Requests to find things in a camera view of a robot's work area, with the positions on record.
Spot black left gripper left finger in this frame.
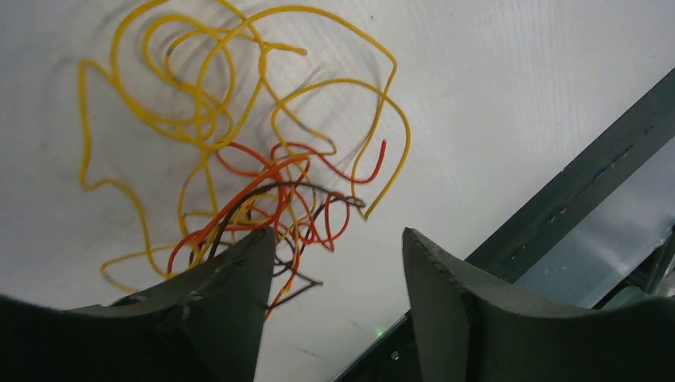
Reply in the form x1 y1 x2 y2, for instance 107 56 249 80
1 229 275 381

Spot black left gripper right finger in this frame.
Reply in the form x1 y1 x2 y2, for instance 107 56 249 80
402 228 674 381

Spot orange wire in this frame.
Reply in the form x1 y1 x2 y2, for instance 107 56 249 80
166 139 388 322

